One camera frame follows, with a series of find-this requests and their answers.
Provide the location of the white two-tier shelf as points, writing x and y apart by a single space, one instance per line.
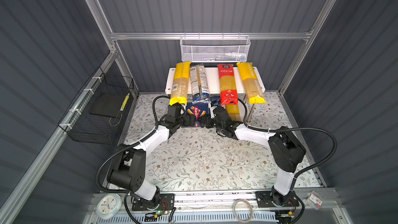
212 80

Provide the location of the yellow pastatime spaghetti pack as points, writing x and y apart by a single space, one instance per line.
233 112
251 84

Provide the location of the toothpaste tube in basket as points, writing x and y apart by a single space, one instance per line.
238 56

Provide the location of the dark blue spaghetti box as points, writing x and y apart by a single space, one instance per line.
200 110

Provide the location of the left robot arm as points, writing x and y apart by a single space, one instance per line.
128 164

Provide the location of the black wire basket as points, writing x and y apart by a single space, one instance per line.
101 110

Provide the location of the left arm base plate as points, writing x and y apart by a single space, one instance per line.
160 202

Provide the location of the light blue spaghetti box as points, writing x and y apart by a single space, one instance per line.
215 101

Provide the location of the red spaghetti pack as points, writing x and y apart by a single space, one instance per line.
228 91

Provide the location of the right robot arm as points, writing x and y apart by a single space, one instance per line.
288 152

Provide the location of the yellow spaghetti pack barcode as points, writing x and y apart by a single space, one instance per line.
179 92

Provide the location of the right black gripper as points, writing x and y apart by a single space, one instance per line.
210 121

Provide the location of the blue white spaghetti pack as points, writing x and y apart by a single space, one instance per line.
199 85

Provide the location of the white wire mesh basket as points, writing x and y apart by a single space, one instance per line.
211 48

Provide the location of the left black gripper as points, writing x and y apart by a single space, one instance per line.
187 120

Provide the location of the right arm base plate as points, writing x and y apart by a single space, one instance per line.
270 198

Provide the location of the white round clock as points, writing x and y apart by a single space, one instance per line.
109 206

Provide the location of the small red white tag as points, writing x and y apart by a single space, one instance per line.
314 200

